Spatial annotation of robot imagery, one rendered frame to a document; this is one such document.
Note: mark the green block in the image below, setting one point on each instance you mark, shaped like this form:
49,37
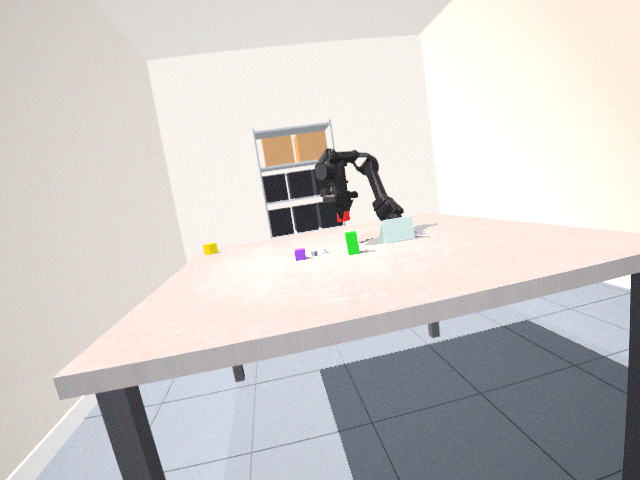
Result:
351,237
353,248

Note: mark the yellow cube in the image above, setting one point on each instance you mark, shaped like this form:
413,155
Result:
210,248

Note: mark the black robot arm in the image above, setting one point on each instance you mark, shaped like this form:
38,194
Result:
332,166

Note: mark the purple cube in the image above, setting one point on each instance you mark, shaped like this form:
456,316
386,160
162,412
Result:
300,254

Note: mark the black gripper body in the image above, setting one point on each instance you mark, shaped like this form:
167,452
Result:
341,192

